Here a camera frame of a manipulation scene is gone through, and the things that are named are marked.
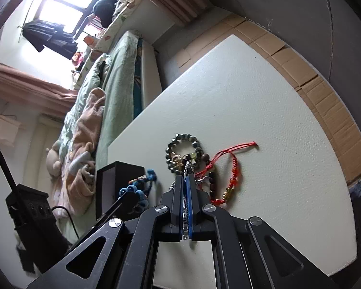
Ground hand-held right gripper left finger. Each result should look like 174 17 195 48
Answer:
27 182 184 289

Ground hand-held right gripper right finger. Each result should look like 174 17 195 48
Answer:
187 174 339 289

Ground black jewelry box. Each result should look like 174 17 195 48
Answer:
95 161 147 221

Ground beige plush toy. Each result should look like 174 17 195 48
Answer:
46 141 71 177

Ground white remote control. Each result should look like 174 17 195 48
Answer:
68 152 91 174

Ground pink blanket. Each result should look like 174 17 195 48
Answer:
52 88 107 217

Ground bed with green sheet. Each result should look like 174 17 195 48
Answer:
52 30 163 247

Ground light green quilt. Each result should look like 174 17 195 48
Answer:
60 53 112 157

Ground cardboard sheets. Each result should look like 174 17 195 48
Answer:
174 13 361 189

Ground hanging dark clothes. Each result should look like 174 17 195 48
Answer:
22 19 79 61

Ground leaf print cushion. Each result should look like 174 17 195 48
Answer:
72 0 145 91

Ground black bag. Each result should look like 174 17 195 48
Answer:
93 0 118 28

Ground dark brown bead bracelet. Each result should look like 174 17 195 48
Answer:
199 153 218 200

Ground black cable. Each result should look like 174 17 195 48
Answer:
0 134 19 188
52 205 80 239

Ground blue bead bracelet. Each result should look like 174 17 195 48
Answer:
119 169 157 215

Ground red cord bead bracelet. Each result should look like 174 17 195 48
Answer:
195 141 259 209

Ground dark metallic bead bracelet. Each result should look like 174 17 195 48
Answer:
165 132 204 176

